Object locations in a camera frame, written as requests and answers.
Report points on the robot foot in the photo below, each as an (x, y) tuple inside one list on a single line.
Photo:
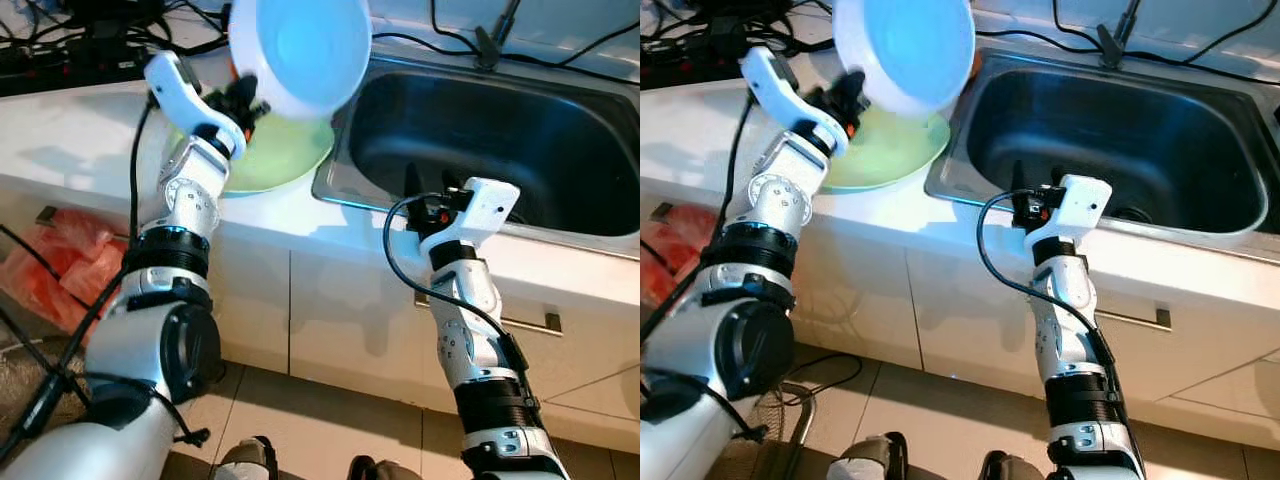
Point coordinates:
[(868, 458), (385, 470), (250, 460), (1012, 468)]

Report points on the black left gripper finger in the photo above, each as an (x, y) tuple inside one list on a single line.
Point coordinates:
[(852, 88), (252, 102)]

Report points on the green plate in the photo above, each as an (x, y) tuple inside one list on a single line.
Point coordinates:
[(890, 160), (280, 160)]

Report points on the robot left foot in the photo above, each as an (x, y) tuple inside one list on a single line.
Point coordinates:
[(250, 460), (868, 458)]

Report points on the red plastic bag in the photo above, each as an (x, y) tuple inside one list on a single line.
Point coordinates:
[(670, 260), (60, 270)]

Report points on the white ribbed bowl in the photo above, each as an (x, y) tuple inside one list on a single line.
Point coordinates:
[(905, 50), (300, 50)]

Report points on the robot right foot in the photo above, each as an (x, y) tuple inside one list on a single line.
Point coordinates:
[(1012, 468), (385, 470)]

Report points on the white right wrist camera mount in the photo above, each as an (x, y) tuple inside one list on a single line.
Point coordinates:
[(1080, 205), (485, 205)]

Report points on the orange plate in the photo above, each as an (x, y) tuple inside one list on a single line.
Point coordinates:
[(973, 66)]

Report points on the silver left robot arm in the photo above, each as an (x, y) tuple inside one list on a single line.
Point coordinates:
[(780, 200), (180, 200)]

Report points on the steel sink basin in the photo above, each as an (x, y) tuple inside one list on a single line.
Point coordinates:
[(540, 140), (1170, 140)]

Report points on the black power strip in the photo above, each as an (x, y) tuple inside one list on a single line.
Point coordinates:
[(60, 75), (690, 65)]

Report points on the white sink cabinet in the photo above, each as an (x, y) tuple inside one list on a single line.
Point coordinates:
[(340, 320), (930, 320)]

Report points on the metal faucet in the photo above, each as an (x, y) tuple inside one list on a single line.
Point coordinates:
[(490, 48), (1112, 45)]

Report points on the metal grille fan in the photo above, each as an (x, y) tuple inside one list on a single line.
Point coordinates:
[(775, 430), (20, 370)]

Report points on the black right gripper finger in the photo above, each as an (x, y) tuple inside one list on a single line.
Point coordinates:
[(1017, 178), (412, 182)]

